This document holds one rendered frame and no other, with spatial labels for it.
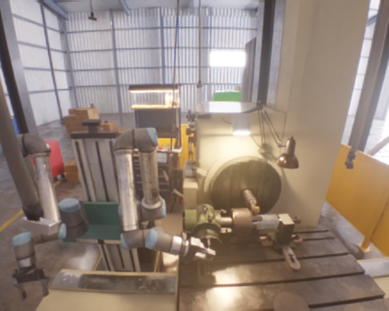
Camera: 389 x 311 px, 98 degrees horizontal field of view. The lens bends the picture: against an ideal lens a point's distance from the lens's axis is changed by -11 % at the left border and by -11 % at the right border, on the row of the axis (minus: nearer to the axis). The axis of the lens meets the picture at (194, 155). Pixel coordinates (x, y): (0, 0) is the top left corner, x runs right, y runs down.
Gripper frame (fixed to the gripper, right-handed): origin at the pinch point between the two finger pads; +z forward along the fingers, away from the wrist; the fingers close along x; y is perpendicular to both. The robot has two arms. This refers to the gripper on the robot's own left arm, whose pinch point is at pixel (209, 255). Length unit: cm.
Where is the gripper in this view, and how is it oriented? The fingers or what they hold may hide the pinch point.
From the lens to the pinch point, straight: 111.3
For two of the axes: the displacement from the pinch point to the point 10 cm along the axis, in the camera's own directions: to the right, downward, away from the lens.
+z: 9.3, 3.4, 1.5
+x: 3.8, -8.7, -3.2
